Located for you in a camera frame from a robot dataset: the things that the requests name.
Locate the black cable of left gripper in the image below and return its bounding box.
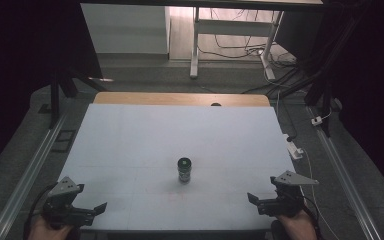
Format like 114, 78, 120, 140
22, 182, 59, 240

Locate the dark jar with green lid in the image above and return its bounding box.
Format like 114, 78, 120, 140
176, 157, 193, 185

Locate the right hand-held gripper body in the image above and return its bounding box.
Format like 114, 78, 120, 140
256, 170, 320, 219

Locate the white power strip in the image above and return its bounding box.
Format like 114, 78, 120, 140
282, 133, 305, 161

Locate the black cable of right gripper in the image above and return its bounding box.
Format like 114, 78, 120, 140
299, 194, 325, 240

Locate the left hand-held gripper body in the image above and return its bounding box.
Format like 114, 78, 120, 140
42, 176, 96, 231

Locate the black metal stand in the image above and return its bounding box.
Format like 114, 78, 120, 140
269, 6, 364, 138
38, 68, 109, 130

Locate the person's right hand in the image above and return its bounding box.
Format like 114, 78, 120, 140
275, 209, 318, 240

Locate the white table mat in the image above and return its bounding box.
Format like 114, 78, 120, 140
57, 102, 297, 232

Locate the black floor cable bundle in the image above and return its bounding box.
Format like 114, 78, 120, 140
198, 9, 309, 100

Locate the white cabinet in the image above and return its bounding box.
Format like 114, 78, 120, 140
80, 3, 172, 56

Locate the white thin cable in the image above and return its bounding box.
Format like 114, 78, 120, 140
301, 148, 342, 240

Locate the wooden table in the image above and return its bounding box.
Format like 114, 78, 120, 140
92, 91, 271, 108

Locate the person's left hand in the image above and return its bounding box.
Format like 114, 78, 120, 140
27, 215, 75, 240

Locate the aluminium rail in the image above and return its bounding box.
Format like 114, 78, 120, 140
305, 105, 384, 240
0, 112, 68, 240

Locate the white desk frame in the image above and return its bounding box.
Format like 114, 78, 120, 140
189, 6, 285, 81

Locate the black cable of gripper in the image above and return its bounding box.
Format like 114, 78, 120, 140
299, 194, 325, 240
22, 182, 59, 240

